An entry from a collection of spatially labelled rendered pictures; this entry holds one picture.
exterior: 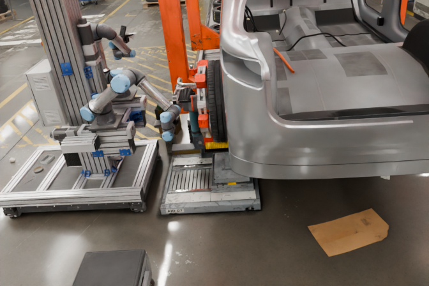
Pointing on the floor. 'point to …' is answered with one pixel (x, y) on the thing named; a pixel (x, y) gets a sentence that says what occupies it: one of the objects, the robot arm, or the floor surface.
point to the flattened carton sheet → (350, 232)
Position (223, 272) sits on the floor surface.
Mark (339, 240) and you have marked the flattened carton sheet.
